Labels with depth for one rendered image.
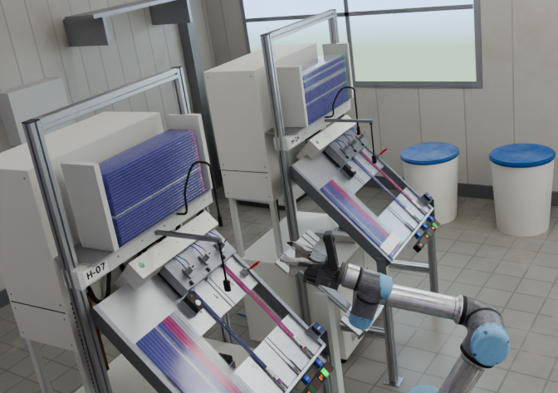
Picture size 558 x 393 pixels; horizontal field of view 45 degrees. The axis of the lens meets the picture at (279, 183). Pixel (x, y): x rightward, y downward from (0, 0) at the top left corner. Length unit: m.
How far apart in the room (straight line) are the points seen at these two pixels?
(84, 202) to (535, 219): 3.68
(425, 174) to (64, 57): 3.01
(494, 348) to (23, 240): 1.63
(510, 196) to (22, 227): 3.65
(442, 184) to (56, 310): 3.54
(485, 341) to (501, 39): 3.73
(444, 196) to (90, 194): 3.60
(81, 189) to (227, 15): 4.62
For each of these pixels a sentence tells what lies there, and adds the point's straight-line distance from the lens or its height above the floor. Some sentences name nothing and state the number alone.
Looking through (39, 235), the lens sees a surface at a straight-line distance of 2.49.
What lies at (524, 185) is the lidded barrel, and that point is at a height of 0.42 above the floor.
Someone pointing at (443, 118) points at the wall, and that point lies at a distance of 5.92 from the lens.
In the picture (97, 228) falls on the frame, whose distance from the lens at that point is 2.42.
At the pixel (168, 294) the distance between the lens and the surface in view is 2.63.
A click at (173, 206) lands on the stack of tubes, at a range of 2.64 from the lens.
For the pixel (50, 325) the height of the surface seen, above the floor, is 1.10.
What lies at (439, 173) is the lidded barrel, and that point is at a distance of 5.37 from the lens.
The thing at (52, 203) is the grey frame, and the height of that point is 1.63.
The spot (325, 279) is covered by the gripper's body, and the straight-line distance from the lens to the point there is 2.11.
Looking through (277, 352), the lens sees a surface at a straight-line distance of 2.74.
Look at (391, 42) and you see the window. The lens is 5.92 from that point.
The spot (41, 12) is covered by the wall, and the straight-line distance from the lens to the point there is 5.65.
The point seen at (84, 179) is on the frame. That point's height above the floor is 1.66.
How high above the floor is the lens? 2.33
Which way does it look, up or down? 20 degrees down
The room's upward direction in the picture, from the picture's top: 8 degrees counter-clockwise
